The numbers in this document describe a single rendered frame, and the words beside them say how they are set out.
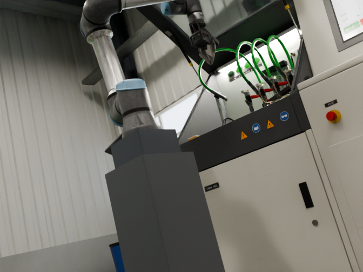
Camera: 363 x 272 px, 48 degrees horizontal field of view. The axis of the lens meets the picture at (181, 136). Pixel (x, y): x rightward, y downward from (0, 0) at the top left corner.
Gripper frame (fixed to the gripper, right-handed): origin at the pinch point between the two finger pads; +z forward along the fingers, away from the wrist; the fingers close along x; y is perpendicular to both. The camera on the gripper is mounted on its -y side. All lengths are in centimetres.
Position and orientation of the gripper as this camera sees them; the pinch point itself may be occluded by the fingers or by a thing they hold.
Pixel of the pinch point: (211, 62)
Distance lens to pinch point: 196.5
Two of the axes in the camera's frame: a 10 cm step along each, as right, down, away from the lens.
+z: 2.5, 9.4, -2.4
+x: 7.3, -3.4, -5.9
